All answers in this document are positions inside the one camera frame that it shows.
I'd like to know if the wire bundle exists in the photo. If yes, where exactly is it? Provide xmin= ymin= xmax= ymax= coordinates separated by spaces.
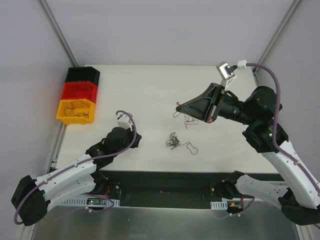
xmin=165 ymin=131 xmax=200 ymax=156

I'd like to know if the black wire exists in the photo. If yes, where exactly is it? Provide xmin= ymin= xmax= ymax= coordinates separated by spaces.
xmin=63 ymin=99 xmax=91 ymax=118

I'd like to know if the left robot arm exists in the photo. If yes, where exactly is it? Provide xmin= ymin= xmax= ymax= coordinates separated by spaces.
xmin=11 ymin=126 xmax=142 ymax=227

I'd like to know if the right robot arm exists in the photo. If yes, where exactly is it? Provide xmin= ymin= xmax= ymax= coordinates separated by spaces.
xmin=176 ymin=83 xmax=320 ymax=226

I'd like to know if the yellow storage bin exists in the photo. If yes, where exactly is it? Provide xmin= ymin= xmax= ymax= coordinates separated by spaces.
xmin=56 ymin=99 xmax=96 ymax=125

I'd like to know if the red storage bin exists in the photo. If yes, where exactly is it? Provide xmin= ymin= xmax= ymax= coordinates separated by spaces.
xmin=60 ymin=81 xmax=98 ymax=103

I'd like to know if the black storage bin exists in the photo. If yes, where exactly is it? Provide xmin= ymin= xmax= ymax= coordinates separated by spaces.
xmin=64 ymin=66 xmax=100 ymax=86

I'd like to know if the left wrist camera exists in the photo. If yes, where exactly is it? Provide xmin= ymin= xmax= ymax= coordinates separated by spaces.
xmin=115 ymin=112 xmax=133 ymax=130

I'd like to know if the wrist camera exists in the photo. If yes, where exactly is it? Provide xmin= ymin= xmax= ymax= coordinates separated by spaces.
xmin=216 ymin=62 xmax=238 ymax=90
xmin=115 ymin=112 xmax=133 ymax=130

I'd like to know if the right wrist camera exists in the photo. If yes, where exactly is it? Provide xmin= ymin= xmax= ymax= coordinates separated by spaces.
xmin=216 ymin=62 xmax=238 ymax=90

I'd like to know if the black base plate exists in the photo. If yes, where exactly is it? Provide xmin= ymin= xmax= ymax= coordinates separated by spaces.
xmin=82 ymin=169 xmax=286 ymax=209

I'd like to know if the left white cable duct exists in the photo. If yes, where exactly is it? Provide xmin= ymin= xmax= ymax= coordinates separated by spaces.
xmin=59 ymin=196 xmax=120 ymax=208

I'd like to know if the white cable duct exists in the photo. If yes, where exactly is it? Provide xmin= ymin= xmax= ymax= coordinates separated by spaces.
xmin=59 ymin=196 xmax=120 ymax=208
xmin=210 ymin=200 xmax=228 ymax=211

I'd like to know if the right white cable duct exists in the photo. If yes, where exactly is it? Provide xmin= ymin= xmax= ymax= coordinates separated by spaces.
xmin=210 ymin=200 xmax=228 ymax=211

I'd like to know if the right aluminium frame post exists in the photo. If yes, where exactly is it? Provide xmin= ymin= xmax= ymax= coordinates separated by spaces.
xmin=257 ymin=0 xmax=304 ymax=65

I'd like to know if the aluminium frame post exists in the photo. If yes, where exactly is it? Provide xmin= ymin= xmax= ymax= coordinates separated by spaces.
xmin=37 ymin=0 xmax=79 ymax=67
xmin=257 ymin=0 xmax=304 ymax=65

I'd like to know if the left aluminium frame post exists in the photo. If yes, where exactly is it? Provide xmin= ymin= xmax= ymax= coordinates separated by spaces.
xmin=37 ymin=0 xmax=79 ymax=67

